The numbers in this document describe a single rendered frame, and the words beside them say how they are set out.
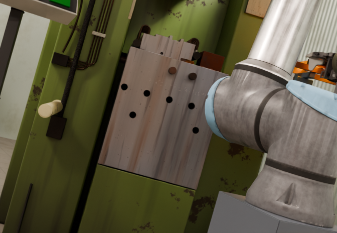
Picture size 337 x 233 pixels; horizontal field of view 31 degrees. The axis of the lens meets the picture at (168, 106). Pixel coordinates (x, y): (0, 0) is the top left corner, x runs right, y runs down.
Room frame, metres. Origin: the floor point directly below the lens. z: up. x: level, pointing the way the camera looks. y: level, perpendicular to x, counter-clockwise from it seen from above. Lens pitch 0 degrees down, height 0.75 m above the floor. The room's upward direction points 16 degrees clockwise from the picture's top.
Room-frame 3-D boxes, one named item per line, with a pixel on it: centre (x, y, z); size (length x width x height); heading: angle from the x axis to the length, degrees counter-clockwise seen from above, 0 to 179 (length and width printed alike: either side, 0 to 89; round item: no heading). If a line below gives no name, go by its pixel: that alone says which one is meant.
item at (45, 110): (2.20, 0.40, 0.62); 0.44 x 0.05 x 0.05; 6
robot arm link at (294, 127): (1.31, -0.30, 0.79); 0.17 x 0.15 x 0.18; 42
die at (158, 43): (2.53, 0.08, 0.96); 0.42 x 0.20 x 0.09; 6
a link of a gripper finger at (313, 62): (1.95, -0.40, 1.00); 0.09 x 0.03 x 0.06; 38
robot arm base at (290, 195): (1.30, -0.30, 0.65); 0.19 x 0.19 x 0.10
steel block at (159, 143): (2.54, 0.03, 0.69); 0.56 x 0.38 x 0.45; 6
